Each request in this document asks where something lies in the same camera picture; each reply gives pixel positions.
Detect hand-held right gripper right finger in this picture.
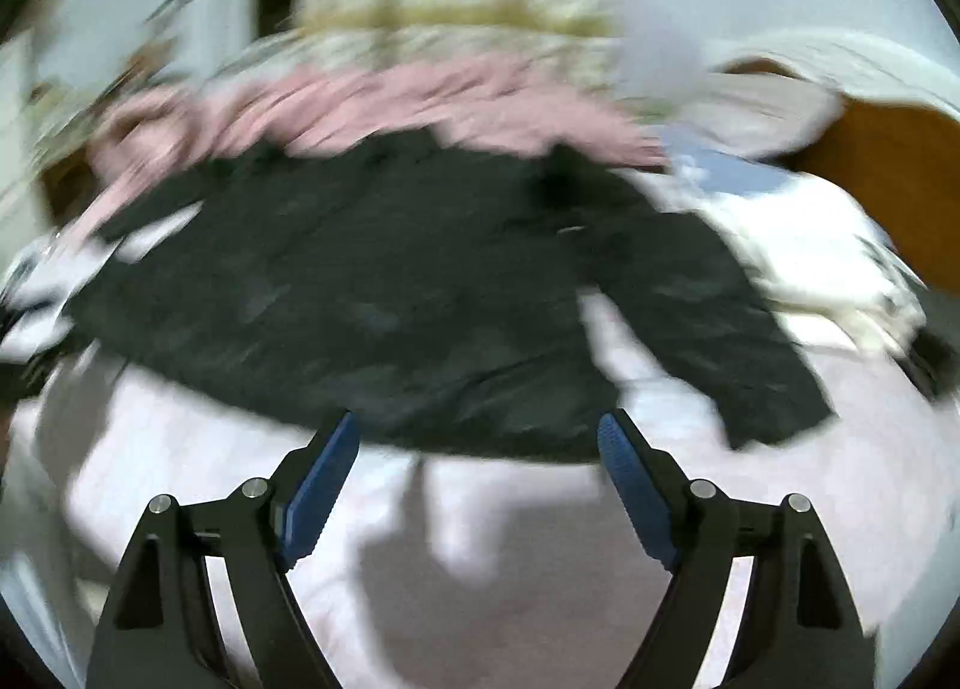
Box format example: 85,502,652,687
596,408,878,689

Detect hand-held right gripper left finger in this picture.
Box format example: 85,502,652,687
85,410,361,689

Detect black jacket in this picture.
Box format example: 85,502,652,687
64,130,837,465

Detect pile of white clothes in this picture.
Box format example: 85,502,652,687
705,179,931,360

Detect bed with pink sheet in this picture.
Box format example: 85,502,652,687
0,209,960,689

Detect pink checked quilt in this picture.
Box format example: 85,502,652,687
75,55,672,248

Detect wooden headboard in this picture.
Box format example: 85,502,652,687
720,55,960,270

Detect white cloth on headboard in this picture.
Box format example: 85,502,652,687
705,33,960,128

